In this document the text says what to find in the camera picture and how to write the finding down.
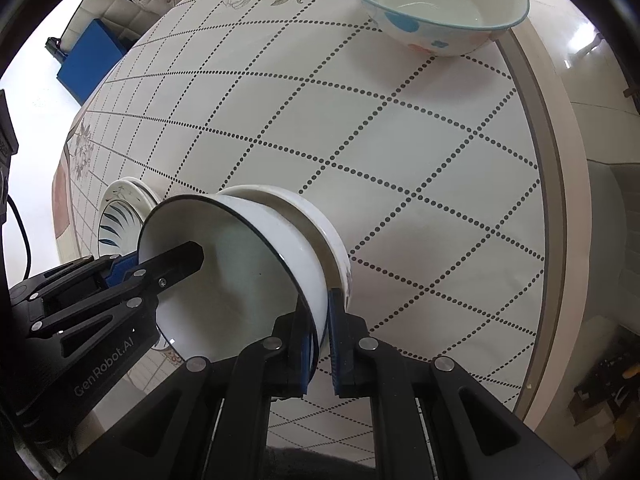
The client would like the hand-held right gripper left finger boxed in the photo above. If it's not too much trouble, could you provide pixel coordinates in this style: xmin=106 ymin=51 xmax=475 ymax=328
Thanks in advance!
xmin=55 ymin=294 xmax=321 ymax=480

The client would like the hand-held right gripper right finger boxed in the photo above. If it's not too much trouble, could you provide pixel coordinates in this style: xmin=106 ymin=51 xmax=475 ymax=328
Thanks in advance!
xmin=327 ymin=287 xmax=581 ymax=480

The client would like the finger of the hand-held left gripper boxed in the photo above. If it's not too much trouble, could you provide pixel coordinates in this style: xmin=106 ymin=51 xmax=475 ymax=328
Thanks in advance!
xmin=10 ymin=254 xmax=142 ymax=306
xmin=29 ymin=241 xmax=205 ymax=337

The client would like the blue striped plate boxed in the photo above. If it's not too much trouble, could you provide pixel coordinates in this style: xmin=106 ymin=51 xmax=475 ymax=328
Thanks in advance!
xmin=96 ymin=198 xmax=157 ymax=262

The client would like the black-rimmed white bowl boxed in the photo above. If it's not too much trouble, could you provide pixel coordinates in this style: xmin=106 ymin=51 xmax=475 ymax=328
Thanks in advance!
xmin=136 ymin=194 xmax=331 ymax=364

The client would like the plain white bowl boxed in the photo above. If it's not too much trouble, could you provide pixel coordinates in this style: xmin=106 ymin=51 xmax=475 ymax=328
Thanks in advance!
xmin=220 ymin=185 xmax=354 ymax=309

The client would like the beige orange cloth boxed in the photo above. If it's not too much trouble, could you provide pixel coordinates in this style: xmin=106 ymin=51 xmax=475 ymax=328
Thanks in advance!
xmin=50 ymin=122 xmax=101 ymax=266

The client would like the diamond patterned floral tablecloth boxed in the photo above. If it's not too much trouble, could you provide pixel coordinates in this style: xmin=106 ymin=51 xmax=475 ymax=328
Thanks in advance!
xmin=65 ymin=0 xmax=548 ymax=466

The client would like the blue folded mat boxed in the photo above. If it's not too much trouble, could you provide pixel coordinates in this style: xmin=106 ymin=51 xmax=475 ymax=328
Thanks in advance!
xmin=56 ymin=19 xmax=131 ymax=106

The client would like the grey fabric chair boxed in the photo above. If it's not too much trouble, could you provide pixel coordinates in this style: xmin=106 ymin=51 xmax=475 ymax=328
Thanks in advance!
xmin=585 ymin=160 xmax=640 ymax=331

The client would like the blue-rimmed dotted bowl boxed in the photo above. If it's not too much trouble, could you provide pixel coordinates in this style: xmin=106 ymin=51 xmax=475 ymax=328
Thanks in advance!
xmin=333 ymin=0 xmax=531 ymax=58

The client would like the black cable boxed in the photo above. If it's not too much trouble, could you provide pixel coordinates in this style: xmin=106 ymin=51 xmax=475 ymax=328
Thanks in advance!
xmin=4 ymin=194 xmax=32 ymax=282

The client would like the black folding frame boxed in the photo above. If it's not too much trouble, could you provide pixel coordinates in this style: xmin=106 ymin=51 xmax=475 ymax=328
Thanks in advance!
xmin=45 ymin=0 xmax=146 ymax=62

